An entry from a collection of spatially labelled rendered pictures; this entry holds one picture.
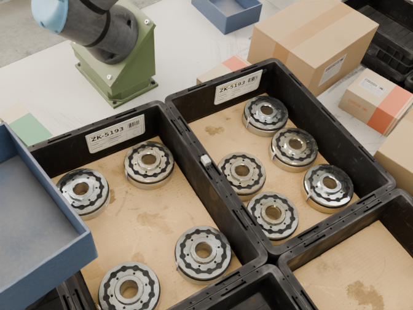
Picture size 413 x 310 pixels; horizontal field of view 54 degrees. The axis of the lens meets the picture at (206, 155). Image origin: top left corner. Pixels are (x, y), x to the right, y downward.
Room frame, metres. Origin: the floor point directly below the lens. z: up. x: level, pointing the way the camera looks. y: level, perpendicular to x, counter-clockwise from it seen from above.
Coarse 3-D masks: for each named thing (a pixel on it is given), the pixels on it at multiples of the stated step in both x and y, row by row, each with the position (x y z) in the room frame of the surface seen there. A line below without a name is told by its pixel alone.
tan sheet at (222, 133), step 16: (224, 112) 0.65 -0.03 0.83; (240, 112) 0.66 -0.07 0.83; (192, 128) 0.59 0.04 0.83; (208, 128) 0.60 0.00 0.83; (224, 128) 0.61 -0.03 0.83; (240, 128) 0.61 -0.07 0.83; (208, 144) 0.55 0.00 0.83; (224, 144) 0.56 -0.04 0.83; (240, 144) 0.56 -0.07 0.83; (256, 144) 0.57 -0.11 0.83; (320, 160) 0.55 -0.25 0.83; (240, 176) 0.48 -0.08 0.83; (272, 176) 0.49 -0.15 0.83; (288, 176) 0.49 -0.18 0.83; (288, 192) 0.45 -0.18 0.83; (304, 208) 0.42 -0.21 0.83; (304, 224) 0.38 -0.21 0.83
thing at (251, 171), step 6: (234, 162) 0.49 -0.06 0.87; (240, 162) 0.49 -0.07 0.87; (246, 162) 0.49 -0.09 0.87; (234, 168) 0.47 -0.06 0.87; (246, 168) 0.48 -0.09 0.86; (252, 168) 0.48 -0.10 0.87; (234, 174) 0.46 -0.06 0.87; (252, 174) 0.46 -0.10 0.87; (240, 180) 0.45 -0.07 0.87; (246, 180) 0.45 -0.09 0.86
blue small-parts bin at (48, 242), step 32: (0, 128) 0.30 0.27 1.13; (0, 160) 0.29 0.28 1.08; (32, 160) 0.26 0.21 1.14; (0, 192) 0.25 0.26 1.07; (32, 192) 0.25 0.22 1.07; (0, 224) 0.20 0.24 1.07; (32, 224) 0.21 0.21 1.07; (64, 224) 0.21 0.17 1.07; (0, 256) 0.16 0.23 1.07; (32, 256) 0.17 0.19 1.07; (64, 256) 0.15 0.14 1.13; (96, 256) 0.18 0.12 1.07; (0, 288) 0.12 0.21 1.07; (32, 288) 0.12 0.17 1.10
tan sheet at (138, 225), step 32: (128, 192) 0.41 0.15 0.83; (160, 192) 0.42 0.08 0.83; (192, 192) 0.43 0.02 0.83; (96, 224) 0.33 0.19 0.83; (128, 224) 0.34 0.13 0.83; (160, 224) 0.34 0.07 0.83; (192, 224) 0.35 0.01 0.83; (128, 256) 0.27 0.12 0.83; (160, 256) 0.28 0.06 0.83; (96, 288) 0.21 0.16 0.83; (128, 288) 0.21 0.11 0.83; (160, 288) 0.22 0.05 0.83; (192, 288) 0.23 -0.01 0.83
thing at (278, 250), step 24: (240, 72) 0.69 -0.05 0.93; (288, 72) 0.71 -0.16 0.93; (168, 96) 0.59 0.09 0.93; (312, 96) 0.64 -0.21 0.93; (336, 120) 0.58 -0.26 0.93; (360, 144) 0.53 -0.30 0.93; (216, 168) 0.42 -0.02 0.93; (384, 192) 0.42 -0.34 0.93; (336, 216) 0.35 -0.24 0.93; (264, 240) 0.29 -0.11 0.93; (288, 240) 0.30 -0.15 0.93
